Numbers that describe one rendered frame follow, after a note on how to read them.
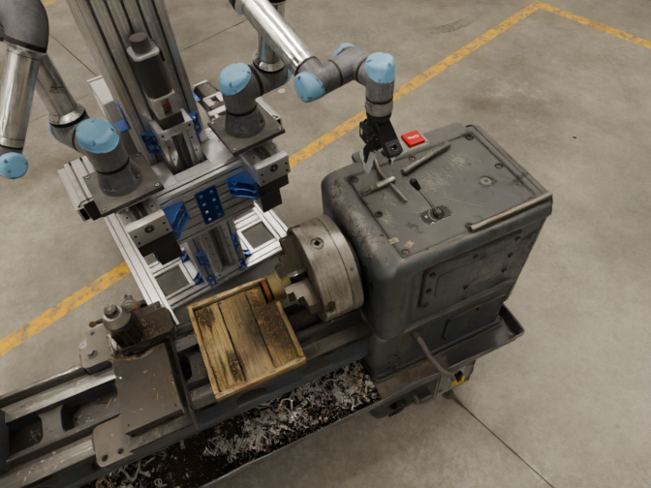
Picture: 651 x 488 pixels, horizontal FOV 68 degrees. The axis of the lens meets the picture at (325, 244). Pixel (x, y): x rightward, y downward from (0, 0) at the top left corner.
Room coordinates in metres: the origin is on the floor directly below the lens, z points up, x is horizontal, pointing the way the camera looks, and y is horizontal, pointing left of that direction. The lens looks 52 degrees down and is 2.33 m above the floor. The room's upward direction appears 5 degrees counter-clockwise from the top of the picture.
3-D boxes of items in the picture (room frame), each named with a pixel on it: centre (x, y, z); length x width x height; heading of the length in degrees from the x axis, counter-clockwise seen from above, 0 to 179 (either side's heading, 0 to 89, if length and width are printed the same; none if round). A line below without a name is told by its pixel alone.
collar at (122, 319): (0.73, 0.62, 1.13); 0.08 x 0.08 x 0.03
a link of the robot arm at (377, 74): (1.09, -0.18, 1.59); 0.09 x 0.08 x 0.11; 34
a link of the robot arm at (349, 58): (1.17, -0.11, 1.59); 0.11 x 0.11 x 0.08; 34
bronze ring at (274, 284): (0.81, 0.16, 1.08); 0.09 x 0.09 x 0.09; 20
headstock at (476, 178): (1.02, -0.35, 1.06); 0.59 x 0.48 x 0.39; 110
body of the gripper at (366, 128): (1.10, -0.18, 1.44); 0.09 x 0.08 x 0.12; 20
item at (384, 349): (1.02, -0.35, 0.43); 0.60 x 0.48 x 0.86; 110
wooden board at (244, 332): (0.77, 0.30, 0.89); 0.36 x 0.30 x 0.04; 20
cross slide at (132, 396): (0.67, 0.60, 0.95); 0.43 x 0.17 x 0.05; 20
